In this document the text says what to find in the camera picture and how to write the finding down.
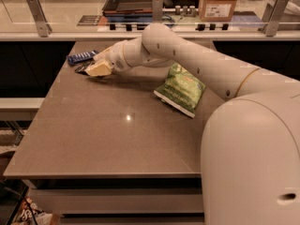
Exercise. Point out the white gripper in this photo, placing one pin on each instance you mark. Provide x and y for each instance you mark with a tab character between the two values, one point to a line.
117	57

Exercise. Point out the black chocolate rxbar wrapper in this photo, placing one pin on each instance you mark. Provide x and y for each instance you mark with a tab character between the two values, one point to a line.
82	68

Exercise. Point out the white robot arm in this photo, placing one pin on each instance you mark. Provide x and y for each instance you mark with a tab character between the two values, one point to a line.
250	144

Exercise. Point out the blue blueberry rxbar wrapper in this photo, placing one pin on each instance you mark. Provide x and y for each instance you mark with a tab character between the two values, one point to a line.
81	57

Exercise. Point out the dark open tray box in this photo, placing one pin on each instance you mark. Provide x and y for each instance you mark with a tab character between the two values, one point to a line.
115	7

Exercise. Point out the green kettle chips bag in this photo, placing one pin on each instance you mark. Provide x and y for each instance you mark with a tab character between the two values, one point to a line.
181	90

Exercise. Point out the brown cardboard box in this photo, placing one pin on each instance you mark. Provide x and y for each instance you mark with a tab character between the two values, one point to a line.
216	10

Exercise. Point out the grey table drawer front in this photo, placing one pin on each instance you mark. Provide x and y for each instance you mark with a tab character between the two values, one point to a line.
119	200

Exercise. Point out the colourful snack bag on floor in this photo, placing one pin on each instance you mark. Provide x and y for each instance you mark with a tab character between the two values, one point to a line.
30	213

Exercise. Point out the left metal glass bracket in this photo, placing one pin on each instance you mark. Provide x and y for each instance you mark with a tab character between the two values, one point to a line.
42	25

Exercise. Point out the metal glass bracket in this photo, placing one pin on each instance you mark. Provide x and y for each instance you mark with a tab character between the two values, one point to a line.
271	18
157	6
42	25

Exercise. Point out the middle metal glass bracket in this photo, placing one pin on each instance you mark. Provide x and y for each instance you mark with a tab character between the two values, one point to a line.
157	6

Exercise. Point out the right metal glass bracket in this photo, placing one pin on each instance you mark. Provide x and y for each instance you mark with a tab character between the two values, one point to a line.
271	18

